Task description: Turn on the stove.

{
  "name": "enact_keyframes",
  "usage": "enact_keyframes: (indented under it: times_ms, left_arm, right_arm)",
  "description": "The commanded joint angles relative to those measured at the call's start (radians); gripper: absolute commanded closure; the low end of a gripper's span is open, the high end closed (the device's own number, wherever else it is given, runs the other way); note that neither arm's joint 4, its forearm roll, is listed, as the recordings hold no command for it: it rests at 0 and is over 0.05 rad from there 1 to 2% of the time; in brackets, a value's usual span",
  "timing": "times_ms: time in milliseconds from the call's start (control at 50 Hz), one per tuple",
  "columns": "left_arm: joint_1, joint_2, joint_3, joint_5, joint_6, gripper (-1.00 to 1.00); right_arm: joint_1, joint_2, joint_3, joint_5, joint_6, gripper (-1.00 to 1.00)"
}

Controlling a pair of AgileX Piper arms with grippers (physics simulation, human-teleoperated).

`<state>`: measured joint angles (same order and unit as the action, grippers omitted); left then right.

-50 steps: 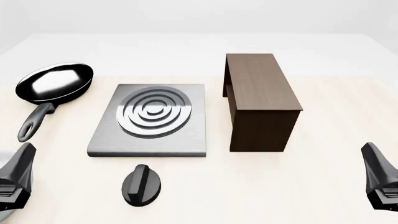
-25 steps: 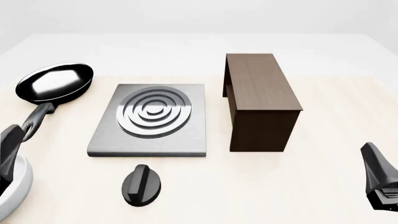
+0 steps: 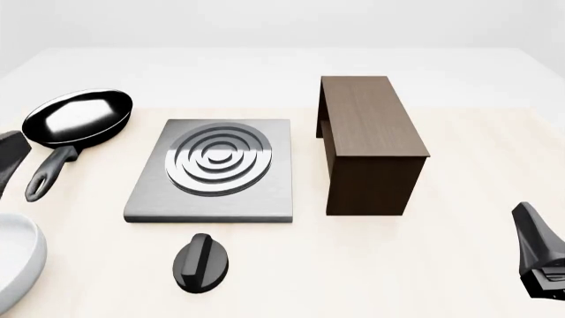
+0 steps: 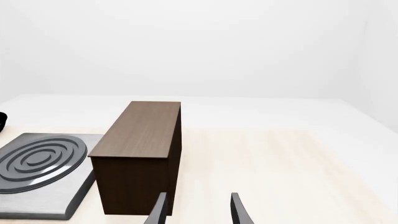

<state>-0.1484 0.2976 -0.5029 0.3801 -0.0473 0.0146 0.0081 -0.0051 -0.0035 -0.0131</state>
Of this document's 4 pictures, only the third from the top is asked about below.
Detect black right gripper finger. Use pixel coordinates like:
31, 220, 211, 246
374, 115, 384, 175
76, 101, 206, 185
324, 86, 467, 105
511, 201, 565, 276

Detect round black stove knob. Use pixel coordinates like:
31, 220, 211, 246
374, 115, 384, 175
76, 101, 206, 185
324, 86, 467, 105
172, 232, 230, 295

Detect flat grey stove plate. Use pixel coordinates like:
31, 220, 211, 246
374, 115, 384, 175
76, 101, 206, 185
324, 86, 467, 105
123, 118, 295, 225

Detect dark brown wooden shelf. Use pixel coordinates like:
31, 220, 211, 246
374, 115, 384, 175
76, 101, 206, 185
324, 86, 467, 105
314, 75, 431, 217

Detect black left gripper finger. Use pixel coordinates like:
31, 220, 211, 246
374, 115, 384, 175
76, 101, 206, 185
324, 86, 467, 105
0, 130, 33, 200

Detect black frying pan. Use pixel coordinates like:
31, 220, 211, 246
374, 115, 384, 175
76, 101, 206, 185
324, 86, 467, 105
21, 87, 135, 203

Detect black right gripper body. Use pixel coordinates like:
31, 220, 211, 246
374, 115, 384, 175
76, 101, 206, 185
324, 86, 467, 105
519, 260, 565, 302

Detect white bowl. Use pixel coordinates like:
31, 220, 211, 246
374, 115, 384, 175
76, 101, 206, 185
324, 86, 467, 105
0, 212, 48, 318

